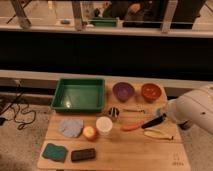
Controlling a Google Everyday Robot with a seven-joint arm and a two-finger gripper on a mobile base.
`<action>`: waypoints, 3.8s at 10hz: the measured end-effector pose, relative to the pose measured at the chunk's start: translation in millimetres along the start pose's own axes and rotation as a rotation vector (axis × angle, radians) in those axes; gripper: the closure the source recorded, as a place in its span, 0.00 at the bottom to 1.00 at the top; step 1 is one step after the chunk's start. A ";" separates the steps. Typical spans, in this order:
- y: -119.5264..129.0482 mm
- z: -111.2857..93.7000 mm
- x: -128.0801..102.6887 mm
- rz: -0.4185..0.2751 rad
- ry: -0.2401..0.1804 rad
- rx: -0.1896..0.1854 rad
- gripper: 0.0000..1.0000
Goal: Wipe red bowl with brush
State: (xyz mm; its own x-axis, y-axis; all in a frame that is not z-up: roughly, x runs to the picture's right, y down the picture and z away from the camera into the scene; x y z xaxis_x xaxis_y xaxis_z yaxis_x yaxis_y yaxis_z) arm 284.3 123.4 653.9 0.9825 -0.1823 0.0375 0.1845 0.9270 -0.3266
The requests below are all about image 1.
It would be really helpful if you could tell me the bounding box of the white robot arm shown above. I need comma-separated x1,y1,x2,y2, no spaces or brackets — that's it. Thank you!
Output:
163,84,213,135

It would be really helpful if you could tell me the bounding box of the purple bowl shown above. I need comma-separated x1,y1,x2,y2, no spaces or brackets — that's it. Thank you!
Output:
113,82,135,102

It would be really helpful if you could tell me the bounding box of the red bowl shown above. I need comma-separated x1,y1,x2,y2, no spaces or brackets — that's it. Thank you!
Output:
141,83,162,103

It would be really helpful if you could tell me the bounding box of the green plastic tray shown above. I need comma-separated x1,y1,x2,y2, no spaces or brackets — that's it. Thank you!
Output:
51,78,105,113

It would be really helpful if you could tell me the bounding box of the white cup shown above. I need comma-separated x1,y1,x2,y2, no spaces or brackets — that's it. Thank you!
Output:
96,116,113,135

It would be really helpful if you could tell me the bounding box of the red yellow apple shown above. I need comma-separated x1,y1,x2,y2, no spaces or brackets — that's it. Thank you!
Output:
83,126,97,141

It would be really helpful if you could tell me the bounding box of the blue grey cloth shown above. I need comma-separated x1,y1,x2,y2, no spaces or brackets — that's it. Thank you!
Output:
58,119,84,138

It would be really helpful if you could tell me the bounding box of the green bin in background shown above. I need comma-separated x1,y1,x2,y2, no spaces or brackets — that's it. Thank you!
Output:
90,18,117,27

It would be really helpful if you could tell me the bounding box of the yellow banana toy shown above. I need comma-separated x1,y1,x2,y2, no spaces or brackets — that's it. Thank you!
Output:
144,130,173,140

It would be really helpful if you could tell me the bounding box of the black sponge block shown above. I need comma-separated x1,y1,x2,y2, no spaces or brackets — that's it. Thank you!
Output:
71,148,96,162

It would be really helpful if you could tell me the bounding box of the person in dark clothes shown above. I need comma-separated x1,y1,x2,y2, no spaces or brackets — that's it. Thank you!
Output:
102,0,207,29

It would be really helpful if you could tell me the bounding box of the green sponge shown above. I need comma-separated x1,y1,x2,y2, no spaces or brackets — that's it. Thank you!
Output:
42,143,68,162

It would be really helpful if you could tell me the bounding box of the black floor cable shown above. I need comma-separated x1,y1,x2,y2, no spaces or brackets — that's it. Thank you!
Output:
0,79,37,131

